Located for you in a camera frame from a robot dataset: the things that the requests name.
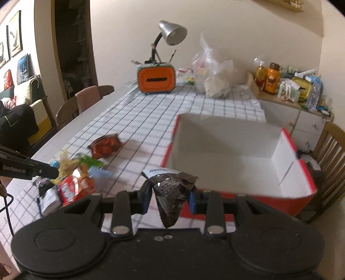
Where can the clear water bottle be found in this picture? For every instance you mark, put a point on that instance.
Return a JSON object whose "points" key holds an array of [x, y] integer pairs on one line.
{"points": [[314, 95]]}

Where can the wooden slatted chair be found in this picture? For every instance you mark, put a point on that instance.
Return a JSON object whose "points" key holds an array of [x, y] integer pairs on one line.
{"points": [[326, 165]]}

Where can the orange teal tissue box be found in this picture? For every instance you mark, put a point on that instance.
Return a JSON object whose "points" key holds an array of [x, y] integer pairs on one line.
{"points": [[156, 78]]}

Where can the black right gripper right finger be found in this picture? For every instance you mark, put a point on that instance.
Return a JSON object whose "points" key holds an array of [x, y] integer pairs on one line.
{"points": [[209, 204]]}

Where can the pale yellow snack packet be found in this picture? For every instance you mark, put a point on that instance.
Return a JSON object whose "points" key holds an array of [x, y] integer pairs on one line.
{"points": [[65, 166]]}

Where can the checkered white tablecloth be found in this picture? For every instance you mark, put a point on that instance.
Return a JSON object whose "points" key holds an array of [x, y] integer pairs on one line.
{"points": [[144, 124]]}

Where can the green snack packet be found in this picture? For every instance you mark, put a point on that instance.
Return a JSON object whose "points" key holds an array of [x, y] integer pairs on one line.
{"points": [[88, 161]]}

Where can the wooden chair with pink cushion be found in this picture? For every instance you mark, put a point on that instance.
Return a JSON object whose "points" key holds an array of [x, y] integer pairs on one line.
{"points": [[80, 102]]}

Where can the amber plastic bottle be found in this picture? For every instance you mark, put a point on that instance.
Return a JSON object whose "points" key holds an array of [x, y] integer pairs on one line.
{"points": [[260, 75]]}

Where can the silver desk lamp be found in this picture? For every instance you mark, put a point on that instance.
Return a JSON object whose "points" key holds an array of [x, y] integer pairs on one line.
{"points": [[172, 33]]}

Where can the clear plastic bag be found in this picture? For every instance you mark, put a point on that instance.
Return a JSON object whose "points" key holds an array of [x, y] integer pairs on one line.
{"points": [[212, 78]]}

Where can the black jacket on chair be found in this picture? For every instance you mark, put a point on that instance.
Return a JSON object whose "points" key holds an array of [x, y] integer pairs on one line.
{"points": [[17, 126]]}

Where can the dark crinkled snack packet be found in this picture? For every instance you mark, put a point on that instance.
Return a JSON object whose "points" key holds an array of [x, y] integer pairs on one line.
{"points": [[171, 188]]}

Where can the red white cardboard box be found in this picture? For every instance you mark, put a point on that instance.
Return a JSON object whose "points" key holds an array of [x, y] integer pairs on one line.
{"points": [[234, 156]]}

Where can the red cartoon snack bag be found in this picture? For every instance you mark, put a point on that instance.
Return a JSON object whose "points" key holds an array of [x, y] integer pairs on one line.
{"points": [[76, 186]]}

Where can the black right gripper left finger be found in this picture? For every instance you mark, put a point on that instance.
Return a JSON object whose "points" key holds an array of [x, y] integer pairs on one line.
{"points": [[126, 204]]}

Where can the light blue snack packet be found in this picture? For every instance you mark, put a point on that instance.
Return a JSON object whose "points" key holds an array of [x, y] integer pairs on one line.
{"points": [[100, 177]]}

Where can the white small snack packet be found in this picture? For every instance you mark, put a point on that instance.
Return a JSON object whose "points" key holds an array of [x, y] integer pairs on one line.
{"points": [[48, 200]]}

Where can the brown foil snack packet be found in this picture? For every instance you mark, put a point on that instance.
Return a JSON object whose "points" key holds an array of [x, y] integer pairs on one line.
{"points": [[105, 146]]}

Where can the white sideboard cabinet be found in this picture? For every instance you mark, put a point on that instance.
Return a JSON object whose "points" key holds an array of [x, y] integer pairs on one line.
{"points": [[305, 127]]}

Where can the framed wall picture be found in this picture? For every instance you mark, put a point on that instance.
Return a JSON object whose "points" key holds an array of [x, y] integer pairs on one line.
{"points": [[14, 34]]}

